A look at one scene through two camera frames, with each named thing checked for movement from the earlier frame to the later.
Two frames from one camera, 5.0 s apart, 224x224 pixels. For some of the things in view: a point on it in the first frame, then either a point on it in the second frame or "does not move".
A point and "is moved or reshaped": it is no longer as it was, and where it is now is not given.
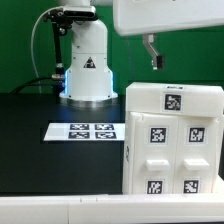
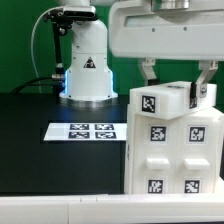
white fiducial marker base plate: (85, 132) does not move
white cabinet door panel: (154, 154) does not move
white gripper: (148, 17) -> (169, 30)
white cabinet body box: (171, 154) does not move
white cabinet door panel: (196, 155) does not move
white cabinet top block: (193, 98) is moved or reshaped
